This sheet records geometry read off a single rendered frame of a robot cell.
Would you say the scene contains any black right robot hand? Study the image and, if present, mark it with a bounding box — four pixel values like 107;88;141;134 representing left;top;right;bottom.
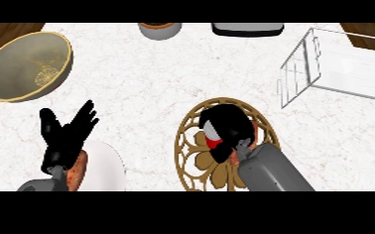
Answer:
197;103;256;165

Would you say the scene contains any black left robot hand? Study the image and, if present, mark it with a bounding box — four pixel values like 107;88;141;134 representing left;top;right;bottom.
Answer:
38;99;100;176

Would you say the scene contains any red can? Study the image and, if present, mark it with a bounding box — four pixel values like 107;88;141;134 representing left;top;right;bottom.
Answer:
202;120;225;151

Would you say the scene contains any gold round openwork placemat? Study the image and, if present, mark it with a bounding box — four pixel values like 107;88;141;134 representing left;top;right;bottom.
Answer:
172;96;281;192

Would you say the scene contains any orange speckled food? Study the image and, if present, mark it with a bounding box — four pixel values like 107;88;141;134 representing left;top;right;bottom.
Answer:
66;150;90;192

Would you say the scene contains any white plate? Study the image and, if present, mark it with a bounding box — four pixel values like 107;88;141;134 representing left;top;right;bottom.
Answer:
76;139;126;192

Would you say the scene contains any gold-rimmed grey bowl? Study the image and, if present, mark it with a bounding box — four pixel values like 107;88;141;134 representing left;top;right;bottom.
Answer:
0;31;75;103

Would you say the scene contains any black and grey appliance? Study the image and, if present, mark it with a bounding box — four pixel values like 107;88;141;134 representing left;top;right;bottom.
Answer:
209;23;284;38

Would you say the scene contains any grey pot with brown rim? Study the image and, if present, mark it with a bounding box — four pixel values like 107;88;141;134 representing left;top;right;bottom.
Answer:
135;23;183;42

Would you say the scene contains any brown wooden board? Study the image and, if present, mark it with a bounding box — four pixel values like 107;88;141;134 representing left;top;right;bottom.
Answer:
338;23;375;52
0;23;47;48

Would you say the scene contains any white wire tiered shelf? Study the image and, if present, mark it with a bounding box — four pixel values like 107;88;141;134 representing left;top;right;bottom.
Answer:
277;27;375;109

